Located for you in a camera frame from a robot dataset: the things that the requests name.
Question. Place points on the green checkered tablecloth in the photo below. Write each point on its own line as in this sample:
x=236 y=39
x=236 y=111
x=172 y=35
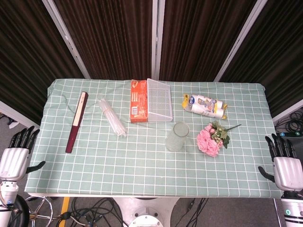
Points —
x=151 y=142

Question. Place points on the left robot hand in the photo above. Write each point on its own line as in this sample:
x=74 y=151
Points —
x=13 y=160

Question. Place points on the clear plastic straw bundle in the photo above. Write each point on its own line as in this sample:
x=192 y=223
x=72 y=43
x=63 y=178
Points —
x=112 y=117

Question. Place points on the black round stool seat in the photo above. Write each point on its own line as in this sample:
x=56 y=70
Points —
x=17 y=212

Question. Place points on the pink artificial flower bouquet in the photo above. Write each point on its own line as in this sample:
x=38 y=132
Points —
x=213 y=139

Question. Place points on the orange cardboard box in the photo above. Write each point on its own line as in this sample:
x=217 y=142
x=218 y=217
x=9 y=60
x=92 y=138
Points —
x=139 y=104

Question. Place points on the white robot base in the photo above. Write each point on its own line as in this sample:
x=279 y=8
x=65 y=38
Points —
x=144 y=211

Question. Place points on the white garbage bag roll pack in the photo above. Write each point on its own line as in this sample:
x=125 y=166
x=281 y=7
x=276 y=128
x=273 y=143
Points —
x=205 y=106

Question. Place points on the chrome stool base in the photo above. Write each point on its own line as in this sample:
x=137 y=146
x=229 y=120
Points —
x=39 y=209

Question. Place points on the clear plastic basket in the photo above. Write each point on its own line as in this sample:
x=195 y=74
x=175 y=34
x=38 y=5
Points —
x=159 y=101

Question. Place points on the white partition frame post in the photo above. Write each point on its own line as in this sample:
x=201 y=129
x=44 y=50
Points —
x=239 y=40
x=157 y=39
x=65 y=39

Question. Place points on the black power strip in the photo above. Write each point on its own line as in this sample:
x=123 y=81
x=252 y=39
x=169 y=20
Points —
x=291 y=134

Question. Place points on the clear glass cup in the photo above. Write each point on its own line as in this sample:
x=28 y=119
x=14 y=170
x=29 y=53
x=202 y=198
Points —
x=176 y=138

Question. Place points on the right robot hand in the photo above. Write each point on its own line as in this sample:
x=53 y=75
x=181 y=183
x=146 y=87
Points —
x=285 y=173

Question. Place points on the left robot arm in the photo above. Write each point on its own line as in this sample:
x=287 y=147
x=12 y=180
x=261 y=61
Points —
x=7 y=201

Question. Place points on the dark red folding fan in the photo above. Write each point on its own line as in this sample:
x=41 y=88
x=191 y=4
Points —
x=77 y=121

